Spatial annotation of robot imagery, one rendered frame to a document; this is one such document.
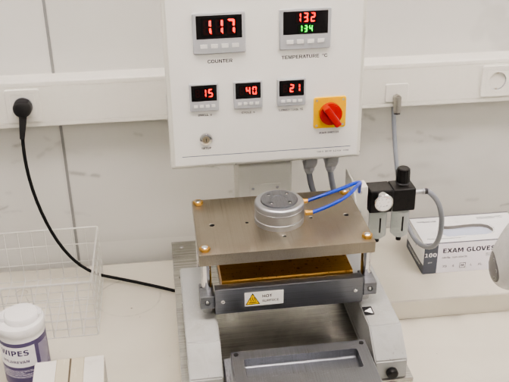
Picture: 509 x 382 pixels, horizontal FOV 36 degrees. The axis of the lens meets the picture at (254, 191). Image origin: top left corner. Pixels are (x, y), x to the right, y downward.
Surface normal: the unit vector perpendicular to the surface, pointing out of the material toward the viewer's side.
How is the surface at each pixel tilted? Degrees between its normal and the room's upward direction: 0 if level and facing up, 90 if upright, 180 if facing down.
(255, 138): 90
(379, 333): 41
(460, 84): 90
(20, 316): 1
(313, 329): 0
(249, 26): 90
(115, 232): 90
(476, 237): 6
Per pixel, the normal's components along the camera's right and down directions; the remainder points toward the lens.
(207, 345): 0.07, -0.39
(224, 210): -0.01, -0.89
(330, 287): 0.13, 0.44
